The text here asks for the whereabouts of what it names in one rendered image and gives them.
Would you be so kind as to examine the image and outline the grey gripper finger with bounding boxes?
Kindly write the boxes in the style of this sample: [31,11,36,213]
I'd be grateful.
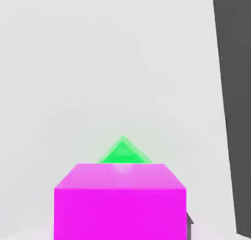
[186,212,208,240]

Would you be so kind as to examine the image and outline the small magenta cube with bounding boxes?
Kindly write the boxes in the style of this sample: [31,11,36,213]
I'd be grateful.
[53,163,187,240]

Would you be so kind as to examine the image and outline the small green cube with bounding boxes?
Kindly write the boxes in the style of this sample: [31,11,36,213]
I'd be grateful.
[97,134,153,164]

